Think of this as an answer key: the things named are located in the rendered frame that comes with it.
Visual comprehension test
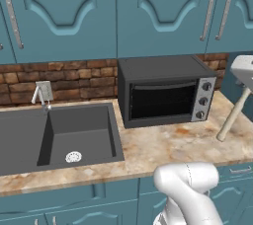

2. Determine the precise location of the white sink tap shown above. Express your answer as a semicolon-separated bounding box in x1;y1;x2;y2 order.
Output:
31;85;52;112

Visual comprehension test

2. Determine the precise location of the teal lower cabinet door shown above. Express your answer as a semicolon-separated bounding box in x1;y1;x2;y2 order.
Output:
43;198;139;225
0;210;47;225
207;183;253;225
136;175;170;225

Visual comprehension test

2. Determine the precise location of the teal drawer front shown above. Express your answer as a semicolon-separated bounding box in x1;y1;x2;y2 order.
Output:
214;161;253;189

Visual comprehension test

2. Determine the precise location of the grey wall plate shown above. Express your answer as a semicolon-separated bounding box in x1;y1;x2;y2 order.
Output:
35;80;55;103

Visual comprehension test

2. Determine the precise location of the teal sink front panel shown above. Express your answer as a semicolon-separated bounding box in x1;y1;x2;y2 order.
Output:
0;177;140;216

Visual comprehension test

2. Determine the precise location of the dark grey sink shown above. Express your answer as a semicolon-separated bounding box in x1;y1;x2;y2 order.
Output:
0;102;126;177

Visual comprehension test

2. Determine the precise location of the silver drawer handle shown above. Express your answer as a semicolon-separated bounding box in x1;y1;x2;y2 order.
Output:
228;165;253;176

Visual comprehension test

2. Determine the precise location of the dark grey toaster oven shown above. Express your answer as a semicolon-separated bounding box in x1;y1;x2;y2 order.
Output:
117;54;218;129

